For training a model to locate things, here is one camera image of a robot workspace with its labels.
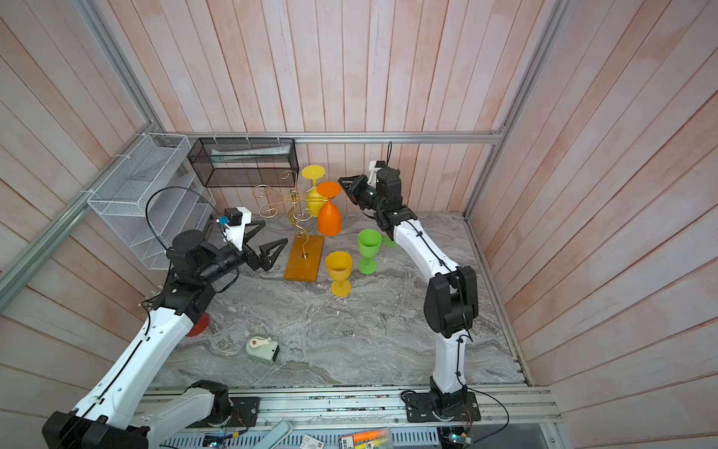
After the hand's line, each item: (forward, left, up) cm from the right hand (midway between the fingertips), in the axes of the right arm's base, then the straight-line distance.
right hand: (335, 180), depth 82 cm
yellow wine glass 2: (-13, -1, -26) cm, 29 cm away
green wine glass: (-7, -11, -21) cm, 25 cm away
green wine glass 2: (-23, -15, -1) cm, 27 cm away
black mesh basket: (+23, +37, -9) cm, 44 cm away
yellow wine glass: (+2, +8, -10) cm, 13 cm away
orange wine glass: (-6, +2, -10) cm, 12 cm away
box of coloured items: (-60, -13, -35) cm, 71 cm away
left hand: (-21, +14, 0) cm, 25 cm away
